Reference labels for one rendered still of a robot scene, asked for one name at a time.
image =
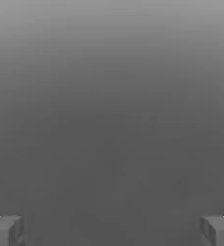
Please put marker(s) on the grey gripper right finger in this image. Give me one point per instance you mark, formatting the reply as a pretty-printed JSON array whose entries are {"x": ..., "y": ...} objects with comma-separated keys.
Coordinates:
[{"x": 220, "y": 231}]

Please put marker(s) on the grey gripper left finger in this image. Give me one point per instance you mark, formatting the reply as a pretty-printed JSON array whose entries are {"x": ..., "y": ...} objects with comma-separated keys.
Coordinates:
[{"x": 2, "y": 231}]

